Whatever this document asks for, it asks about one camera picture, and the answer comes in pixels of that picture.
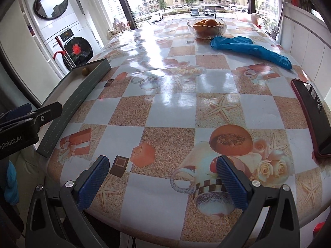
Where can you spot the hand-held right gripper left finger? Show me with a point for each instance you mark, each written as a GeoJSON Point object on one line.
{"type": "Point", "coordinates": [94, 183]}

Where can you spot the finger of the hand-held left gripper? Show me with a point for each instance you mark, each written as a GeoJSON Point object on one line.
{"type": "Point", "coordinates": [15, 113]}
{"type": "Point", "coordinates": [49, 113]}

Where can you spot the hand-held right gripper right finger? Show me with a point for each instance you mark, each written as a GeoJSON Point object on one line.
{"type": "Point", "coordinates": [231, 183]}

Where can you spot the grey rectangular tray box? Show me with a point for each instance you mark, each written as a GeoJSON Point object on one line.
{"type": "Point", "coordinates": [77, 93]}

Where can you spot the brown kiwi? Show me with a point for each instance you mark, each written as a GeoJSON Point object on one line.
{"type": "Point", "coordinates": [85, 71]}

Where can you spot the blue cloth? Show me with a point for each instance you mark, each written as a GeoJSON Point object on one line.
{"type": "Point", "coordinates": [11, 183]}

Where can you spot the white washing machine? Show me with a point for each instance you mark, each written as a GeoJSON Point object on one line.
{"type": "Point", "coordinates": [77, 49]}

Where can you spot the red plastic object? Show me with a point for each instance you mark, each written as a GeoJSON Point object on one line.
{"type": "Point", "coordinates": [319, 227]}

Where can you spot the phone in red case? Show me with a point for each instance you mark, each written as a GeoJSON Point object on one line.
{"type": "Point", "coordinates": [313, 113]}

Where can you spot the white dryer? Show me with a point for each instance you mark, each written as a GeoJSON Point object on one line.
{"type": "Point", "coordinates": [51, 2]}

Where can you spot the blue rubber glove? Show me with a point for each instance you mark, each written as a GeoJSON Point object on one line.
{"type": "Point", "coordinates": [271, 55]}
{"type": "Point", "coordinates": [232, 42]}

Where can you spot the white parked car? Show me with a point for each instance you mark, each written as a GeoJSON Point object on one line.
{"type": "Point", "coordinates": [156, 17]}

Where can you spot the clear glass bowl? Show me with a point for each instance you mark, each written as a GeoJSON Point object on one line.
{"type": "Point", "coordinates": [206, 33]}

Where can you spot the orange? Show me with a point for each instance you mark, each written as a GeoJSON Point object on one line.
{"type": "Point", "coordinates": [210, 22]}
{"type": "Point", "coordinates": [199, 23]}

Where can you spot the white cabinet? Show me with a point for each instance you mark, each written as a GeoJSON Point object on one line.
{"type": "Point", "coordinates": [302, 36]}

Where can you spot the pink plastic bag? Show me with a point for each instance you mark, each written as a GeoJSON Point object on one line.
{"type": "Point", "coordinates": [249, 18]}

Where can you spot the dark parked car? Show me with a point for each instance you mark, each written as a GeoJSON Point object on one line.
{"type": "Point", "coordinates": [207, 12]}
{"type": "Point", "coordinates": [194, 11]}

